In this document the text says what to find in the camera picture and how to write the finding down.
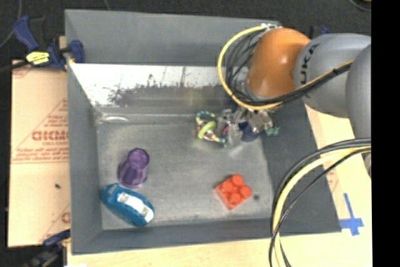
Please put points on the purple plastic cup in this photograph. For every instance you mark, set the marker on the purple plastic cup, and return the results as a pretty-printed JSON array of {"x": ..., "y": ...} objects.
[{"x": 134, "y": 167}]

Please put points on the brown cardboard board, red print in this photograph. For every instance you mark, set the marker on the brown cardboard board, red print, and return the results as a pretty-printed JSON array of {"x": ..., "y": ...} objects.
[{"x": 37, "y": 165}]

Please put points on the red toy brick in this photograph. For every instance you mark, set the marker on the red toy brick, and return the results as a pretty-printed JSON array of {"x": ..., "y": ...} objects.
[{"x": 233, "y": 192}]

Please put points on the grey metal bin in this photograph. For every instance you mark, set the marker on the grey metal bin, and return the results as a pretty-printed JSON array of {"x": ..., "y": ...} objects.
[{"x": 187, "y": 165}]

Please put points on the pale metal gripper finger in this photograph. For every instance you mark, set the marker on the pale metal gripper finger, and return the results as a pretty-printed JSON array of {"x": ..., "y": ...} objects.
[
  {"x": 233, "y": 137},
  {"x": 228, "y": 123}
]

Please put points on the blue and white tape dispenser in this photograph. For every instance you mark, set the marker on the blue and white tape dispenser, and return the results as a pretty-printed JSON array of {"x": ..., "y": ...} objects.
[{"x": 125, "y": 203}]

